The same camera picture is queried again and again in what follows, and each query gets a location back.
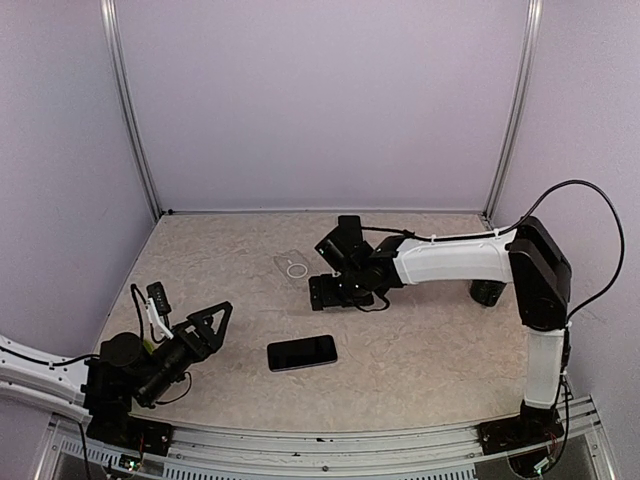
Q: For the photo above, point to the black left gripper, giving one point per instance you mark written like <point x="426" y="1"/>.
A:
<point x="208" y="342"/>

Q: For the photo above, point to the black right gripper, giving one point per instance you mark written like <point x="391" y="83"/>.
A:
<point x="323" y="295"/>

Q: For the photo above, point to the clear case with heart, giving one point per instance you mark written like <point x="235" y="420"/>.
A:
<point x="295" y="268"/>

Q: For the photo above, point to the dark red phone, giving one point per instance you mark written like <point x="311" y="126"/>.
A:
<point x="301" y="353"/>

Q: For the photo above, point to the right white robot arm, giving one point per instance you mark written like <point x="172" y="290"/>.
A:
<point x="524" y="256"/>

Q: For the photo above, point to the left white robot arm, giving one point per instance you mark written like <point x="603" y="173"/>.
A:
<point x="103" y="386"/>

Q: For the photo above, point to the green plastic bowl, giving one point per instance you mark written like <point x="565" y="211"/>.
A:
<point x="147" y="345"/>

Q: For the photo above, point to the dark green mug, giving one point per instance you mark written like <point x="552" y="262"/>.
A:
<point x="486" y="292"/>

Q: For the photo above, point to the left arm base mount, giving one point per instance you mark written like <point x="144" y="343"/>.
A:
<point x="130" y="434"/>

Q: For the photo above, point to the aluminium front rail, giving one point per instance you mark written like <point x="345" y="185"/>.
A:
<point x="444" y="452"/>

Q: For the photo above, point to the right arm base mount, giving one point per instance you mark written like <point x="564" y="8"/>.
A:
<point x="531" y="426"/>

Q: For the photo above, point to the right aluminium frame post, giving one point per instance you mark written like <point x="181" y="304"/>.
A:
<point x="525" y="68"/>

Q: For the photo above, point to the aluminium frame post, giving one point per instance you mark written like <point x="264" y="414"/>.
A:
<point x="525" y="68"/>
<point x="110" y="22"/>

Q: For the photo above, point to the left aluminium frame post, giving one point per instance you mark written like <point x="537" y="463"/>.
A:
<point x="110" y="22"/>

